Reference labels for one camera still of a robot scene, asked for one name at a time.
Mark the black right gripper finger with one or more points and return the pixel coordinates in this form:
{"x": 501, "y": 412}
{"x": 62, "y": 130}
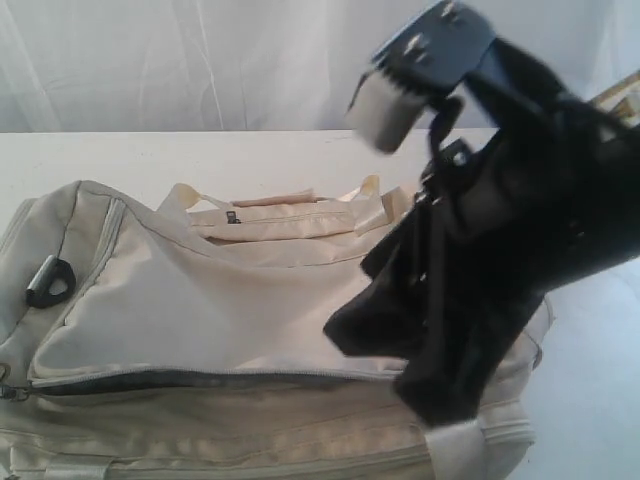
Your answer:
{"x": 386, "y": 319}
{"x": 485, "y": 355}

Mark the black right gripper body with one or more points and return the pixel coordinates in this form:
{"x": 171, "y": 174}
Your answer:
{"x": 553, "y": 197}

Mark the cream canvas bag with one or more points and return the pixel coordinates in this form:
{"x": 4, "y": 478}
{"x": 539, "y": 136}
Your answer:
{"x": 188, "y": 343}

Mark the white curtain backdrop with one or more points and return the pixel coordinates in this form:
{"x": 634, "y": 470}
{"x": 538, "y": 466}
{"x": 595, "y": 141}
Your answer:
{"x": 71, "y": 66}

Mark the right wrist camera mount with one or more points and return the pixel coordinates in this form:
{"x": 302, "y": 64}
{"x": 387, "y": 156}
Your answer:
{"x": 415, "y": 69}

